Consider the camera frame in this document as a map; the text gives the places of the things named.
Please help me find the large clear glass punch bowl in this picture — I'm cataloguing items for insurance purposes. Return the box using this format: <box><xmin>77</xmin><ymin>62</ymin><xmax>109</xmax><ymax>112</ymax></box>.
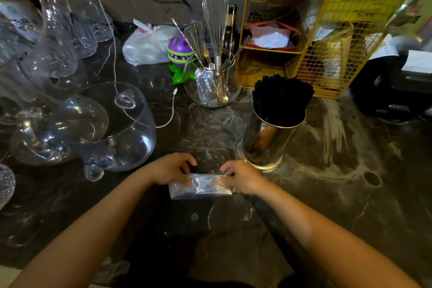
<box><xmin>66</xmin><ymin>82</ymin><xmax>157</xmax><ymax>182</ymax></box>

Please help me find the person's right forearm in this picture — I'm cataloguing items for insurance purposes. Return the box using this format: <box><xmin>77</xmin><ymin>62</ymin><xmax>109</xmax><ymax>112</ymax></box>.
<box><xmin>252</xmin><ymin>181</ymin><xmax>421</xmax><ymax>288</ymax></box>

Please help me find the dark glass bottle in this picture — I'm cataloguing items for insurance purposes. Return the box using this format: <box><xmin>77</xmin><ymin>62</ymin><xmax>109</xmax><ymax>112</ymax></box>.
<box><xmin>225</xmin><ymin>4</ymin><xmax>239</xmax><ymax>59</ymax></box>

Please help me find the metal wire whisk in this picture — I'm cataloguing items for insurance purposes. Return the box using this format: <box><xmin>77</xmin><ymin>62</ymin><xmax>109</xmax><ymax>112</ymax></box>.
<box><xmin>202</xmin><ymin>0</ymin><xmax>230</xmax><ymax>72</ymax></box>

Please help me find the clear plastic zip bag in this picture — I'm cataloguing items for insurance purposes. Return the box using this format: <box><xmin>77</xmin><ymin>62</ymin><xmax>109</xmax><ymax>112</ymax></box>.
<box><xmin>168</xmin><ymin>172</ymin><xmax>234</xmax><ymax>201</ymax></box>

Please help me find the round glass utensil bowl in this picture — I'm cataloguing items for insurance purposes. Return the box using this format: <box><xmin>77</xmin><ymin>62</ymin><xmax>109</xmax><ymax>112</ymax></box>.
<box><xmin>183</xmin><ymin>56</ymin><xmax>243</xmax><ymax>109</ymax></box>

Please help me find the shiny metal straw cup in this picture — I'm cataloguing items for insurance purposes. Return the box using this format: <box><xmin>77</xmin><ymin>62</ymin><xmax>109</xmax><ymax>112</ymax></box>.
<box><xmin>236</xmin><ymin>101</ymin><xmax>306</xmax><ymax>173</ymax></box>

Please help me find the tall clear glass decanter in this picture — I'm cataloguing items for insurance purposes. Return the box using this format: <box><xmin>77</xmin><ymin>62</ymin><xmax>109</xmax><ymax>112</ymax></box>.
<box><xmin>18</xmin><ymin>0</ymin><xmax>89</xmax><ymax>94</ymax></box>

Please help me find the red and white packet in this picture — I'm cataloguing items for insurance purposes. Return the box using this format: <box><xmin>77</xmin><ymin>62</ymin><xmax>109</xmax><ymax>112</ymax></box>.
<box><xmin>244</xmin><ymin>21</ymin><xmax>301</xmax><ymax>51</ymax></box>

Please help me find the black appliance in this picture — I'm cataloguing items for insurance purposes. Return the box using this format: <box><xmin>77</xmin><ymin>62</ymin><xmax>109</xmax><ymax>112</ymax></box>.
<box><xmin>349</xmin><ymin>54</ymin><xmax>432</xmax><ymax>120</ymax></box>

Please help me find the white charging cable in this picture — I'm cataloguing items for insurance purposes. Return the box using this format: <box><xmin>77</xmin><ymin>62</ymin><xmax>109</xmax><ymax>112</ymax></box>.
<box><xmin>82</xmin><ymin>0</ymin><xmax>179</xmax><ymax>129</ymax></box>

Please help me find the white tied plastic bag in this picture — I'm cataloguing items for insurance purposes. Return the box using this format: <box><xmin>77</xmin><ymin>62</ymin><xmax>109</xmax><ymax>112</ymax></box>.
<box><xmin>122</xmin><ymin>18</ymin><xmax>180</xmax><ymax>67</ymax></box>

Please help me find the cut glass tumbler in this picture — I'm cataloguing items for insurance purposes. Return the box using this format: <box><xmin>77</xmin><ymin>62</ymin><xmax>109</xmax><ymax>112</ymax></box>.
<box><xmin>69</xmin><ymin>11</ymin><xmax>99</xmax><ymax>59</ymax></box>
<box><xmin>80</xmin><ymin>0</ymin><xmax>114</xmax><ymax>43</ymax></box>

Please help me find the white paper sheet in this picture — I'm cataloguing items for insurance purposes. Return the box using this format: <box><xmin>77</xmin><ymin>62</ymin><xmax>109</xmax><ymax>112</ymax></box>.
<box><xmin>401</xmin><ymin>49</ymin><xmax>432</xmax><ymax>74</ymax></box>

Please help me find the gold metal spoon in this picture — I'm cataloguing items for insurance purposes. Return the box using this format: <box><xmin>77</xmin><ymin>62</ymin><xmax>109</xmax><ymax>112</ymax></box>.
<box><xmin>216</xmin><ymin>70</ymin><xmax>230</xmax><ymax>105</ymax></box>

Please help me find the yellow wire shelf rack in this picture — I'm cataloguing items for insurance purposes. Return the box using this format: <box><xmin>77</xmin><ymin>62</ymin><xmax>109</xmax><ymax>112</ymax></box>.
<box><xmin>238</xmin><ymin>0</ymin><xmax>432</xmax><ymax>100</ymax></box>

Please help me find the person's left hand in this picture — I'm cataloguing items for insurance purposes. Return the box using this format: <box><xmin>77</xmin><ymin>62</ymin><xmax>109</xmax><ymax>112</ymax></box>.
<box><xmin>144</xmin><ymin>152</ymin><xmax>198</xmax><ymax>187</ymax></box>

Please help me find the clear printed plastic packet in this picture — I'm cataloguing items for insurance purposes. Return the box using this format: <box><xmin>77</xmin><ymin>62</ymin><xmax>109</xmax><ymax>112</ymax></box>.
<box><xmin>195</xmin><ymin>68</ymin><xmax>221</xmax><ymax>107</ymax></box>

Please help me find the brown paper bag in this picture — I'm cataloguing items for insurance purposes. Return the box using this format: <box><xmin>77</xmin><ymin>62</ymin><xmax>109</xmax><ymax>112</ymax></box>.
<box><xmin>313</xmin><ymin>22</ymin><xmax>355</xmax><ymax>87</ymax></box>

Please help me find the purple and green plant toy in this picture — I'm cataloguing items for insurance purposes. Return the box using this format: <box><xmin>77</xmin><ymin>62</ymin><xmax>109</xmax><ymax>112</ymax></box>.
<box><xmin>166</xmin><ymin>34</ymin><xmax>197</xmax><ymax>85</ymax></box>

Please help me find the patterned glass dish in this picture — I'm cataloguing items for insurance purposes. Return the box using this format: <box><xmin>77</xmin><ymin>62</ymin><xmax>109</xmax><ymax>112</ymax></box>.
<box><xmin>0</xmin><ymin>164</ymin><xmax>16</xmax><ymax>211</ymax></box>

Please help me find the person's right hand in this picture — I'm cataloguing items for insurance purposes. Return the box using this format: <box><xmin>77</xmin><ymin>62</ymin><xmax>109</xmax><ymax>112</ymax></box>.
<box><xmin>219</xmin><ymin>160</ymin><xmax>268</xmax><ymax>196</ymax></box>

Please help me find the person's left forearm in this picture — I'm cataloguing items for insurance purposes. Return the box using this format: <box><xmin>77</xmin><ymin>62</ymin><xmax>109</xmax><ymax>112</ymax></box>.
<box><xmin>9</xmin><ymin>167</ymin><xmax>156</xmax><ymax>288</ymax></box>

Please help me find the bottle with white label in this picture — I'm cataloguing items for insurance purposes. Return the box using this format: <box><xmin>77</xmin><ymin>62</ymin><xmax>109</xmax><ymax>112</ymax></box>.
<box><xmin>0</xmin><ymin>0</ymin><xmax>43</xmax><ymax>43</ymax></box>

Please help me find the bundle of black straws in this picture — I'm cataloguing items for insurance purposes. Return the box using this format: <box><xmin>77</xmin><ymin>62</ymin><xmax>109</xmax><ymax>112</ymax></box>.
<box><xmin>251</xmin><ymin>74</ymin><xmax>315</xmax><ymax>128</ymax></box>

